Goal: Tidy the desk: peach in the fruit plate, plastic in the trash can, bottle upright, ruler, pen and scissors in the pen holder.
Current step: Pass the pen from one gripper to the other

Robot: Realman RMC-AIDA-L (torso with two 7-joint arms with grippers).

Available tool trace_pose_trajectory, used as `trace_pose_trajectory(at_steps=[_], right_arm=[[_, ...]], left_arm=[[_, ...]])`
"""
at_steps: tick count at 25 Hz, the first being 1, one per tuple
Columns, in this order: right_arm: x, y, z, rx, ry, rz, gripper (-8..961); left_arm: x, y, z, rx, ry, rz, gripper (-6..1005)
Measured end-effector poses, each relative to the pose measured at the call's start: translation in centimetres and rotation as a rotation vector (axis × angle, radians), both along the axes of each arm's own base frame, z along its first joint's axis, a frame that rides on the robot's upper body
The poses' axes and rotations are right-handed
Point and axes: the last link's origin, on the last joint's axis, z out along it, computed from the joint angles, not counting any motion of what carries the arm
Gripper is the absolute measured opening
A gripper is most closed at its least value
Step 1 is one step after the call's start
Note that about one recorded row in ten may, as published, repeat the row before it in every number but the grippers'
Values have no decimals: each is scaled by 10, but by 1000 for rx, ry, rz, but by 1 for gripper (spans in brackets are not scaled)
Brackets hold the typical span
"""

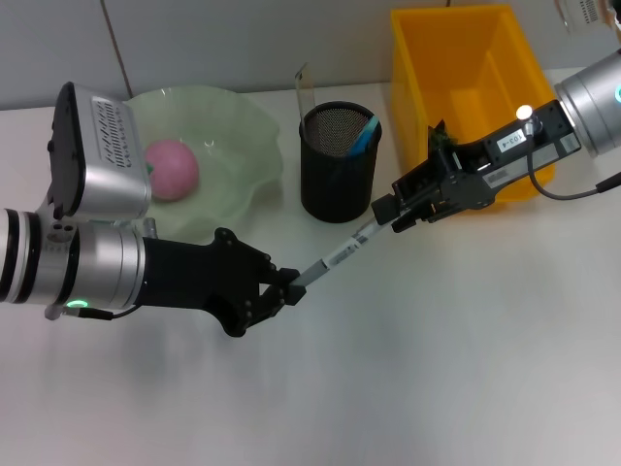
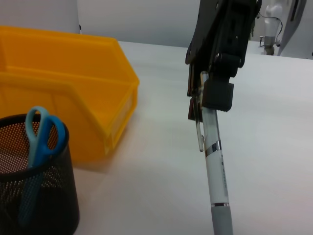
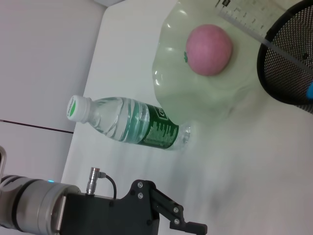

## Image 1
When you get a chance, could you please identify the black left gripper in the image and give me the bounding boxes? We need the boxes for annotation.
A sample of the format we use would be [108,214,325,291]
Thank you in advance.
[140,225,308,340]

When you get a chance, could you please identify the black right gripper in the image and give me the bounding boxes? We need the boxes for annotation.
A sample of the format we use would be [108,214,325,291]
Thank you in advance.
[371,99,583,234]

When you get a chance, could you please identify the silver white pen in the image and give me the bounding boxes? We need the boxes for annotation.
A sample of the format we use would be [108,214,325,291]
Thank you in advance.
[295,216,390,288]

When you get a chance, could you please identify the blue capped scissors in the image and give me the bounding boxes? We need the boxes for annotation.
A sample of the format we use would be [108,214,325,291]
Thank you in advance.
[348,114,380,157]

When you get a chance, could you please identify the clear plastic ruler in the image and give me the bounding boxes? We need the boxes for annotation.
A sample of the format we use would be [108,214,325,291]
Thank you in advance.
[294,61,320,133]

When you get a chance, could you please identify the pink toy peach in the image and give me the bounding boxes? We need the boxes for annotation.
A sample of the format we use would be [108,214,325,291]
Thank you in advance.
[144,139,200,203]

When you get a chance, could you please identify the black mesh pen holder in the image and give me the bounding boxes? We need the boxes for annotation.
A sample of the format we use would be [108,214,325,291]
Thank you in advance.
[299,100,383,224]

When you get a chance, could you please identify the pale green wavy fruit plate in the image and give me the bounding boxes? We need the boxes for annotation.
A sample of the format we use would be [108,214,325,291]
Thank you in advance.
[123,84,285,234]

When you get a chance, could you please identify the yellow plastic bin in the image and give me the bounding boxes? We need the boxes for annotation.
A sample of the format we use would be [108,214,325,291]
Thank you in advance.
[389,4,564,203]

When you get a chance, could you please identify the right gripper cable with plug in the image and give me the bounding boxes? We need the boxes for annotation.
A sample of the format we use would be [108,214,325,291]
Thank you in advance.
[515,104,621,201]

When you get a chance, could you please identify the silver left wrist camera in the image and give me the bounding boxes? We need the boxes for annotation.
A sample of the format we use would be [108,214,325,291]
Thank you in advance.
[46,81,155,220]

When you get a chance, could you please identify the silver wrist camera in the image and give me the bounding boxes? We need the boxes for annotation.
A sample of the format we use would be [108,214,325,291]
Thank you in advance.
[552,0,621,36]
[46,81,155,220]

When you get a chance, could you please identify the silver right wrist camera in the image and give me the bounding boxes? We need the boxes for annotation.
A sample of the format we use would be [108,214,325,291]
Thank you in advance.
[552,0,621,36]

